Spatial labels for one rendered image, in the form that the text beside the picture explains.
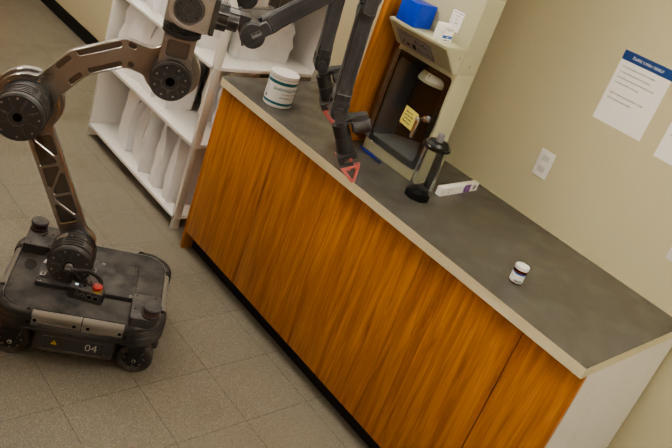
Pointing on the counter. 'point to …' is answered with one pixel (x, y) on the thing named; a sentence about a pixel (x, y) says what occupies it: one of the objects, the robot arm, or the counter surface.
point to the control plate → (415, 44)
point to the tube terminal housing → (478, 37)
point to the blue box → (416, 12)
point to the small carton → (444, 32)
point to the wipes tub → (281, 87)
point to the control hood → (443, 54)
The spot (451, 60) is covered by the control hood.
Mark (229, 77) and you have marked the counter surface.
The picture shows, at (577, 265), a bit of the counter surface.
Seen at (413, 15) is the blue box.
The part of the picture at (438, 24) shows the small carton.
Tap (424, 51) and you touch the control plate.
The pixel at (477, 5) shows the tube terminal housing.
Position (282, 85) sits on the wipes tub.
